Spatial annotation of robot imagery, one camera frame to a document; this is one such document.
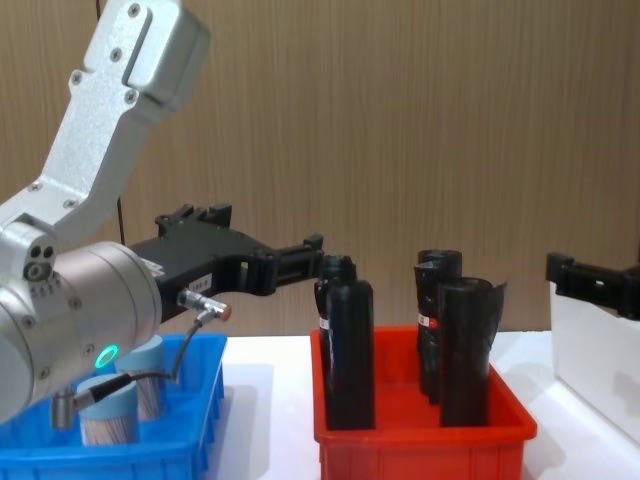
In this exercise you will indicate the light blue bag roll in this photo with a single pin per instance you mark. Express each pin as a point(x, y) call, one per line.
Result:
point(112, 420)
point(147, 395)

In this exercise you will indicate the white box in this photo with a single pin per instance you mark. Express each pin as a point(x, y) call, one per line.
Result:
point(595, 350)

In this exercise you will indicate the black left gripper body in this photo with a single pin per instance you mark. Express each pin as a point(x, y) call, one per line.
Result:
point(200, 255)

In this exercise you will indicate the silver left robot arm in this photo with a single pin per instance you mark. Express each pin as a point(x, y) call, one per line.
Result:
point(90, 150)

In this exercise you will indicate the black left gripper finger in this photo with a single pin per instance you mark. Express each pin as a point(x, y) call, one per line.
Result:
point(300, 260)
point(195, 214)

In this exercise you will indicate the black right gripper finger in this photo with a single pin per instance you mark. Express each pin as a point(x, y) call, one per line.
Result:
point(590, 282)

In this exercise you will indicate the blue plastic bin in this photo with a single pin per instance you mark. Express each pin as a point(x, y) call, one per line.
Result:
point(165, 450)

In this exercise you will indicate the red plastic bin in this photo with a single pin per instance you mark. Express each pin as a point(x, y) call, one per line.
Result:
point(415, 450)

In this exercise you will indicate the black bag roll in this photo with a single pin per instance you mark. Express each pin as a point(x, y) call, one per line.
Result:
point(465, 350)
point(336, 267)
point(430, 280)
point(350, 350)

